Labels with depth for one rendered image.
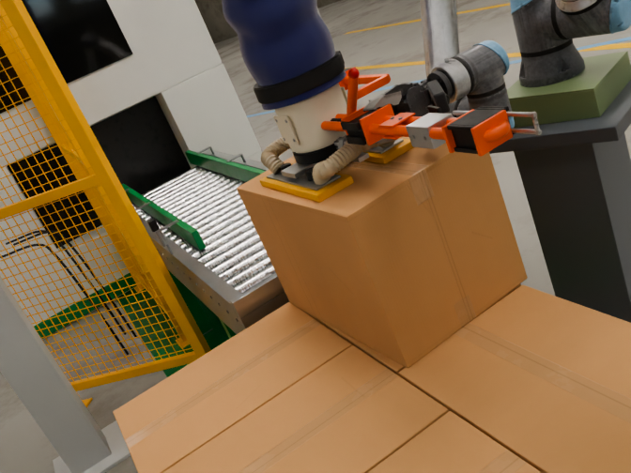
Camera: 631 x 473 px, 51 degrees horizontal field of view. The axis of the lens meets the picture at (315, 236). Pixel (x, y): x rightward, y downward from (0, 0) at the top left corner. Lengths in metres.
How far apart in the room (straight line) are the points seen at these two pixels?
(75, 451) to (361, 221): 1.81
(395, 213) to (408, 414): 0.42
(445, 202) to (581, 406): 0.51
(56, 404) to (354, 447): 1.60
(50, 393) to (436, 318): 1.66
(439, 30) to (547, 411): 0.90
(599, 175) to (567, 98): 0.27
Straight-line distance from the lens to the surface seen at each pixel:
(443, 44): 1.70
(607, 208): 2.21
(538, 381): 1.42
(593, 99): 2.01
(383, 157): 1.59
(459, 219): 1.55
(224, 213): 3.11
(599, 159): 2.16
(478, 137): 1.13
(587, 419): 1.32
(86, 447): 2.89
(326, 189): 1.52
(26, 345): 2.69
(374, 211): 1.41
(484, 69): 1.58
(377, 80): 1.81
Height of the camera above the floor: 1.44
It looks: 22 degrees down
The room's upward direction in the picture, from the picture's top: 23 degrees counter-clockwise
